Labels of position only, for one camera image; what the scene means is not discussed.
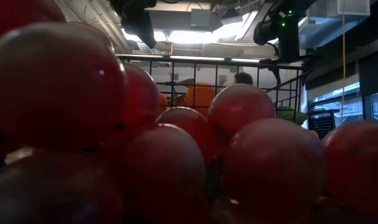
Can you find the oranges cluster with leaves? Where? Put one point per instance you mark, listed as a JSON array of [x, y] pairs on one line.
[[163, 103], [201, 98]]

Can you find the bright ceiling light panel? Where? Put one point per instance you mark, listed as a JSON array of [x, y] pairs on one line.
[[191, 36]]

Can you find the person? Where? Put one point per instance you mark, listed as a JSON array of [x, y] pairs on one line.
[[243, 78]]

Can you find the grey ceiling unit box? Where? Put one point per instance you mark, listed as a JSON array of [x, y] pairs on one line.
[[201, 18]]

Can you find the purple-red grapes bunch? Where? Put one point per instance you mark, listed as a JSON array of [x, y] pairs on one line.
[[51, 93]]

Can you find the large rectangular silver duct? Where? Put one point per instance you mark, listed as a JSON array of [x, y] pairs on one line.
[[325, 28]]

